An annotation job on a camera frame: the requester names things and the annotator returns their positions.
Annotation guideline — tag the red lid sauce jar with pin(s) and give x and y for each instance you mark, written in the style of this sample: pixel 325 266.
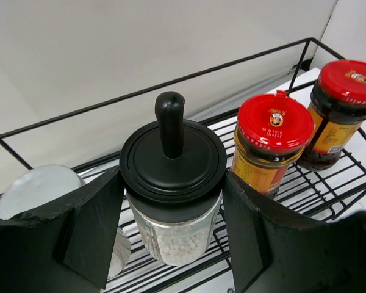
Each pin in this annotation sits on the red lid sauce jar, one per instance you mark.
pixel 271 133
pixel 338 108

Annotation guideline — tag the black wire rack shelf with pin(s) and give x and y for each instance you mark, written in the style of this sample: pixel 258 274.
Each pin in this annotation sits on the black wire rack shelf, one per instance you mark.
pixel 321 195

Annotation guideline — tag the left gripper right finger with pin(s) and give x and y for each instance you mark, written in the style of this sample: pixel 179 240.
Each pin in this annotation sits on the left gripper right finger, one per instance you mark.
pixel 274 249

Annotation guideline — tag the silver lid blue label jar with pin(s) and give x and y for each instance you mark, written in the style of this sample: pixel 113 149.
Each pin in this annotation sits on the silver lid blue label jar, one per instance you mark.
pixel 49 182

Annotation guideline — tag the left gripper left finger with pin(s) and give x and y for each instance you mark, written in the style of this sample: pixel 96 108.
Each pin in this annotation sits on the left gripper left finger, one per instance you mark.
pixel 65 245

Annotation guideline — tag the black cap spice bottle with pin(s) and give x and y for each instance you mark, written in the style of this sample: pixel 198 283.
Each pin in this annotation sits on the black cap spice bottle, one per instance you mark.
pixel 173 171

